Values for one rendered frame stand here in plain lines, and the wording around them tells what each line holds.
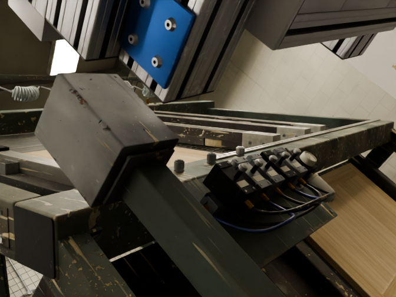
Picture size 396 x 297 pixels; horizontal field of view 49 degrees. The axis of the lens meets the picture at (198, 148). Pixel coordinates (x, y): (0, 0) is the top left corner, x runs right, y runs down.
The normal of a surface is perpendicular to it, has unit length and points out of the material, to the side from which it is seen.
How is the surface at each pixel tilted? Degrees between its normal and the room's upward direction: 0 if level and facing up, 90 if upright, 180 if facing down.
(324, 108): 90
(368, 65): 90
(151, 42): 90
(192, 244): 90
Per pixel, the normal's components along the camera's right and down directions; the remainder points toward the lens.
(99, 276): 0.47, -0.74
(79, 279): -0.60, 0.11
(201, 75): 0.64, 0.66
